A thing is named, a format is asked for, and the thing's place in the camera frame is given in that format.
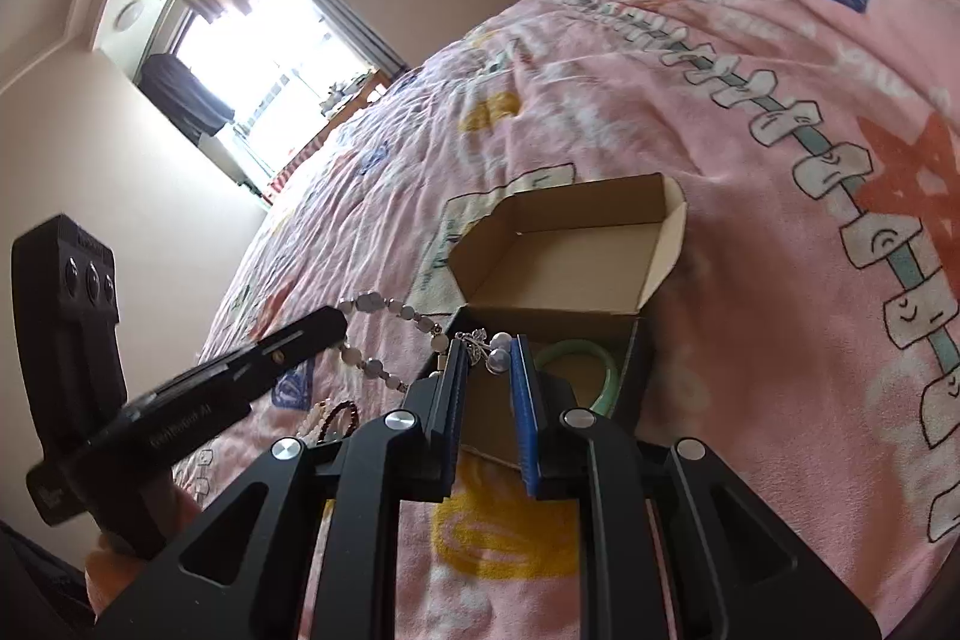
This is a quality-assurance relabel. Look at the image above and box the pink printed blanket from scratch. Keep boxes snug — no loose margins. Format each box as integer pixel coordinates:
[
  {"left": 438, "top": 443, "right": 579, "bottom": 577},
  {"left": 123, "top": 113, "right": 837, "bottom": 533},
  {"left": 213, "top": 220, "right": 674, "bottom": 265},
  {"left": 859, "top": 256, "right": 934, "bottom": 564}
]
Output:
[{"left": 169, "top": 0, "right": 960, "bottom": 640}]

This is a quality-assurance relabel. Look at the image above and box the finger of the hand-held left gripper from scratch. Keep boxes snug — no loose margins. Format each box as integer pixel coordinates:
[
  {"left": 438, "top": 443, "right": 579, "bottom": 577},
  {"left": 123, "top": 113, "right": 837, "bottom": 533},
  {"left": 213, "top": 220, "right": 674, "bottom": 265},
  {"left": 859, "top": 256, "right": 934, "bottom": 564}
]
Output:
[{"left": 150, "top": 305, "right": 351, "bottom": 417}]

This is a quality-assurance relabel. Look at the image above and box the white bead necklace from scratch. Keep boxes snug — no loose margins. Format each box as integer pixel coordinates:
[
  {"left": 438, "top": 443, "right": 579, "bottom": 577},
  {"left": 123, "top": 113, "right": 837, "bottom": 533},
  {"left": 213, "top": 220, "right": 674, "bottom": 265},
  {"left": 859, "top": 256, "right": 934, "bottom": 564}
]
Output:
[{"left": 335, "top": 290, "right": 527, "bottom": 387}]

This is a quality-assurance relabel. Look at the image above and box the cardboard box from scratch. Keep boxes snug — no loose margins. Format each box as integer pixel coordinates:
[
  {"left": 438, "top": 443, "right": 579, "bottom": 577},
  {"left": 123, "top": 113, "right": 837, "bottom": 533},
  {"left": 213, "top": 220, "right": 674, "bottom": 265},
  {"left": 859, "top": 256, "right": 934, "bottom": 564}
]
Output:
[{"left": 418, "top": 173, "right": 688, "bottom": 485}]

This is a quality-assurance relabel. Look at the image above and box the dark hanging garment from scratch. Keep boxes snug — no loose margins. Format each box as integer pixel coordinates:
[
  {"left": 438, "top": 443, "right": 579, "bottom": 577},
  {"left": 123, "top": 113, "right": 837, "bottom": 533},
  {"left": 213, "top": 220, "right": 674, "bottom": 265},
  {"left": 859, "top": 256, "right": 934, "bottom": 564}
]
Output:
[{"left": 139, "top": 53, "right": 238, "bottom": 146}]

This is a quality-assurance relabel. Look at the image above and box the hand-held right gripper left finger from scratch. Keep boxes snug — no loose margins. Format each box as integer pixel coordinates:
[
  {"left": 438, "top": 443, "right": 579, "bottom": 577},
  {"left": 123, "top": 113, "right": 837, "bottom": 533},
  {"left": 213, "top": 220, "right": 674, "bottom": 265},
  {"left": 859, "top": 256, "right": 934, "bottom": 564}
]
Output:
[{"left": 94, "top": 335, "right": 471, "bottom": 640}]

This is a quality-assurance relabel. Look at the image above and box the dark cloth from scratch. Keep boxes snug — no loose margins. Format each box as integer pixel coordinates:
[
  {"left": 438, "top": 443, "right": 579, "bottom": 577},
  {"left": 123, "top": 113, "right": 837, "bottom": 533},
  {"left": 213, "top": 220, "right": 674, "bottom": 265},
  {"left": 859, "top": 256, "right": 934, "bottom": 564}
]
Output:
[{"left": 0, "top": 520, "right": 95, "bottom": 640}]

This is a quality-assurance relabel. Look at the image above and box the pale bead bracelet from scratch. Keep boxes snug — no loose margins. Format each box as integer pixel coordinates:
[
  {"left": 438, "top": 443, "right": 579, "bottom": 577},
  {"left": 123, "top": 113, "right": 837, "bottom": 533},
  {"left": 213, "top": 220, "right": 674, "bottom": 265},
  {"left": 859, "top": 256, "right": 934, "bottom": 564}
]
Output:
[{"left": 298, "top": 396, "right": 332, "bottom": 440}]

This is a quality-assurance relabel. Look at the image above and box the person's left hand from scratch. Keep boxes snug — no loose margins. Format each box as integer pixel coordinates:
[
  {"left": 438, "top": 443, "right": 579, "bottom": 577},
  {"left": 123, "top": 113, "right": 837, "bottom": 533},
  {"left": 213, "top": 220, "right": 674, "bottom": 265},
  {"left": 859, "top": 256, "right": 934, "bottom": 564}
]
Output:
[{"left": 84, "top": 481, "right": 202, "bottom": 620}]

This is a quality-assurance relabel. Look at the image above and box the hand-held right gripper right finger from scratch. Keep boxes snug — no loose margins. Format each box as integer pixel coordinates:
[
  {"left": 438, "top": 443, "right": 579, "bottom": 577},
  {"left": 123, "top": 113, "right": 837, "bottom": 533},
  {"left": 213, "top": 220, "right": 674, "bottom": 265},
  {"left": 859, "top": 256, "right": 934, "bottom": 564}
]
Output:
[{"left": 508, "top": 335, "right": 883, "bottom": 640}]

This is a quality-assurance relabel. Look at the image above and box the dark bead bracelet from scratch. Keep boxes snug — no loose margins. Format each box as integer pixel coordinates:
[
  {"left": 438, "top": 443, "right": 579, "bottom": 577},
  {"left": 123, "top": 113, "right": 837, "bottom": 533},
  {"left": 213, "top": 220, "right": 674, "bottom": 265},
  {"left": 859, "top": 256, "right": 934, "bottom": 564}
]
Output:
[{"left": 321, "top": 400, "right": 362, "bottom": 443}]

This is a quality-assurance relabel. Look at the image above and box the green jade bangle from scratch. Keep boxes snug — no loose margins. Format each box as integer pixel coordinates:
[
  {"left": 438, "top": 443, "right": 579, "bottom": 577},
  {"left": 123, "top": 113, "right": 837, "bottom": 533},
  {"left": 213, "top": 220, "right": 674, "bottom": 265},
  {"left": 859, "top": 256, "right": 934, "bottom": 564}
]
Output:
[{"left": 534, "top": 340, "right": 623, "bottom": 420}]

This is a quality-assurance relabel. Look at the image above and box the window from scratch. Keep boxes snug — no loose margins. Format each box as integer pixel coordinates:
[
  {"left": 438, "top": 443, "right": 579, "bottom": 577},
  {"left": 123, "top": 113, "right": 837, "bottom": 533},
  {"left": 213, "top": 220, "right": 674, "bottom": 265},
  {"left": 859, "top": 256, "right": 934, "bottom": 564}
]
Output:
[{"left": 139, "top": 0, "right": 410, "bottom": 191}]

